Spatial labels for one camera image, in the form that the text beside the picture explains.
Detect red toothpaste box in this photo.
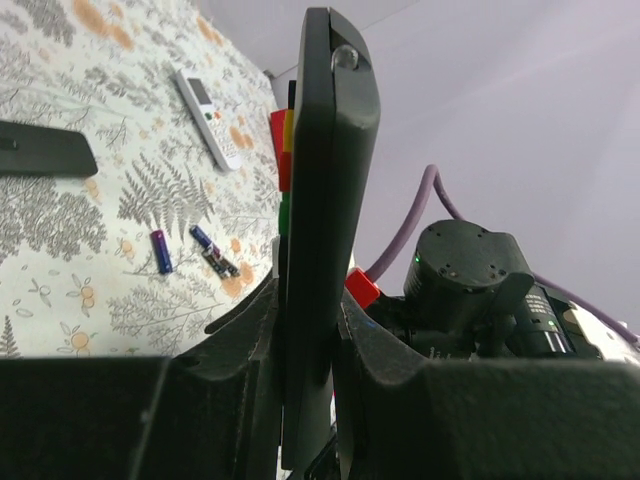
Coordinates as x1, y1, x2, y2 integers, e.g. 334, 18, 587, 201
270, 109, 294, 193

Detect slim black remote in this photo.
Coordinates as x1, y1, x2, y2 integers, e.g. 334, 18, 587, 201
0, 121, 98, 178

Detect black TV remote with buttons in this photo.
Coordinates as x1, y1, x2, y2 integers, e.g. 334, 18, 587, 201
281, 7, 381, 472

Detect blue battery in pile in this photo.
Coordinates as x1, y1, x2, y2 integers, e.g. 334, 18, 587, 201
189, 225, 218, 252

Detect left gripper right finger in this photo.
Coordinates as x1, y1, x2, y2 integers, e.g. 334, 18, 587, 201
333, 295, 639, 479

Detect purple blue battery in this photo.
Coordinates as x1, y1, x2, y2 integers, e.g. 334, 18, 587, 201
150, 230, 173, 275

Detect white air conditioner remote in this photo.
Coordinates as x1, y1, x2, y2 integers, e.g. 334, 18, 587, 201
175, 69, 243, 172

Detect floral table mat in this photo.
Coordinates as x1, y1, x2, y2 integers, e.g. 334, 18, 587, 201
1, 1, 278, 358

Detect black orange battery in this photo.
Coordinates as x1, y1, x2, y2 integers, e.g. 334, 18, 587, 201
214, 254, 240, 277
202, 249, 229, 279

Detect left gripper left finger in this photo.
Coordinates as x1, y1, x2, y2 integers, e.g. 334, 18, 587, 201
1, 279, 281, 479

